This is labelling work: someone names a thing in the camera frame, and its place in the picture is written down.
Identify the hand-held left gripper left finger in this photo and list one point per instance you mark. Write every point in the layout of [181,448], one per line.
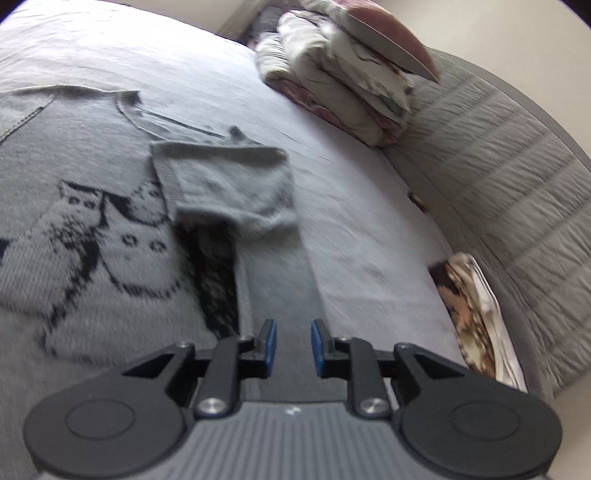
[271,344]

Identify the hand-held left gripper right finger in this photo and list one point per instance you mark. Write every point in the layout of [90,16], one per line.
[316,344]

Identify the grey cat-print sweater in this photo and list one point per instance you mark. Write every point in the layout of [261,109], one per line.
[92,258]

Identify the folded brown floral cloth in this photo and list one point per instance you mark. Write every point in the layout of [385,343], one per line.
[475,318]

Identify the grey quilted headboard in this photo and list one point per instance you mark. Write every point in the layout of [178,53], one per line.
[508,184]

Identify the folded white floral duvet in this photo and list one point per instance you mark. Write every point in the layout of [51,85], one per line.
[332,78]

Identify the grey folded bedding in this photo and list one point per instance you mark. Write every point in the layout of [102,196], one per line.
[265,25]

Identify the pink pillow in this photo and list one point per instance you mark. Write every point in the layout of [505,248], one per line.
[388,32]

